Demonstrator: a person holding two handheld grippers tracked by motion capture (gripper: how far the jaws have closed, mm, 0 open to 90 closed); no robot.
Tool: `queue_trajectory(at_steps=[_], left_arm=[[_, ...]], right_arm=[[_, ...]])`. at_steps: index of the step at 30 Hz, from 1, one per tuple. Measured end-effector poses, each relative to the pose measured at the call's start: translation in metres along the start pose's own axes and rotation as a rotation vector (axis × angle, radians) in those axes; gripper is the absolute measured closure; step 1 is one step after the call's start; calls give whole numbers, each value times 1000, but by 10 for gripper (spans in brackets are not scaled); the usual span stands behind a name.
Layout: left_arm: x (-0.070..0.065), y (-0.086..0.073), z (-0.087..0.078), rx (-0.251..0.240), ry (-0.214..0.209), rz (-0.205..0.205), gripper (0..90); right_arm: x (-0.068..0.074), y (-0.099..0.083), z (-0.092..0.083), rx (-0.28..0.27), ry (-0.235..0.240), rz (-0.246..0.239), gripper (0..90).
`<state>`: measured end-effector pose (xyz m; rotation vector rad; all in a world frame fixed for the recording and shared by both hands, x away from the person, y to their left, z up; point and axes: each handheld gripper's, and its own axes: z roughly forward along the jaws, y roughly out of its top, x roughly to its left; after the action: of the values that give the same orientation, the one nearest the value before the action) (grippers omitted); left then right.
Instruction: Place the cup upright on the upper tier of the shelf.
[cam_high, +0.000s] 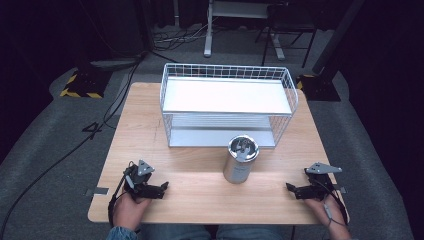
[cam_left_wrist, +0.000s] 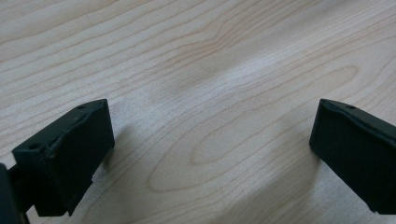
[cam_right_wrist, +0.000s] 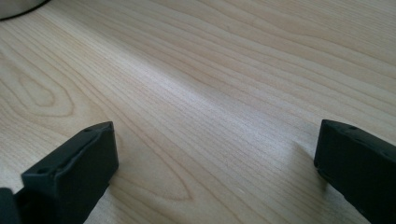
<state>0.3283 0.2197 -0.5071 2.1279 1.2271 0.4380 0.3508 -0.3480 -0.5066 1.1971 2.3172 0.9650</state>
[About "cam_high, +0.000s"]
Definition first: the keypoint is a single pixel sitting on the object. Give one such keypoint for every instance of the black yellow striped stand base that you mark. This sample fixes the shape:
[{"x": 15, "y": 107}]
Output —
[
  {"x": 83, "y": 85},
  {"x": 318, "y": 88}
]

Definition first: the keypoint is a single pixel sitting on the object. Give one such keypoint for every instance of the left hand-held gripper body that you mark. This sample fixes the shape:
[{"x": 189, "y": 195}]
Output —
[{"x": 141, "y": 181}]

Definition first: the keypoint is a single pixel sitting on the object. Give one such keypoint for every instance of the dark slanted stand pole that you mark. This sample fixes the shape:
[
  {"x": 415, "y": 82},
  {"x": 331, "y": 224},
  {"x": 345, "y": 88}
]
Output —
[{"x": 336, "y": 36}]

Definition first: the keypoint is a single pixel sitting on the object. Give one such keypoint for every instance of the person's right hand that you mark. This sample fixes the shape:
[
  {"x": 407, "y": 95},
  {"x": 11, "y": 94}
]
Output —
[{"x": 325, "y": 211}]

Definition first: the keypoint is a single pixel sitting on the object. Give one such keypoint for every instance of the person's left hand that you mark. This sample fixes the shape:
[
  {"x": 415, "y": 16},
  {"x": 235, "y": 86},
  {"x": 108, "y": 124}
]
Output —
[{"x": 128, "y": 210}]

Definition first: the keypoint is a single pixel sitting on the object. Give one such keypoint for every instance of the silver metal can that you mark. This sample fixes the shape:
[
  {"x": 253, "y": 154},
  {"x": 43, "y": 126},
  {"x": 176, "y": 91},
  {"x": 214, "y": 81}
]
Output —
[{"x": 240, "y": 163}]

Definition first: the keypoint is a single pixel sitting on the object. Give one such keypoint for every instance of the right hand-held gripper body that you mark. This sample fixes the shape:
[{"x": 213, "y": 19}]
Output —
[{"x": 318, "y": 186}]

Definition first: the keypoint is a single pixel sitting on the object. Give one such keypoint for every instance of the white metal desk frame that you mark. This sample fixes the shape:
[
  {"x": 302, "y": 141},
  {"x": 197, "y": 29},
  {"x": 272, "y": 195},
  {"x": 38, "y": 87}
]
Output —
[{"x": 233, "y": 10}]

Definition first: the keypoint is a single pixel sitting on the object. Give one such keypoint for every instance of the grey tape piece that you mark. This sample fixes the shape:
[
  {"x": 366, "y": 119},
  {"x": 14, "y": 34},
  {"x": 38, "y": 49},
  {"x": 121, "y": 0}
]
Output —
[
  {"x": 99, "y": 191},
  {"x": 341, "y": 190}
]

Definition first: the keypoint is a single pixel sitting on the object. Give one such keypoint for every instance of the black chair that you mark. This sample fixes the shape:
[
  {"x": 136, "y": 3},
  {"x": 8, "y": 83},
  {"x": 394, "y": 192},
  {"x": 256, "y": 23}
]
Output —
[{"x": 290, "y": 23}]

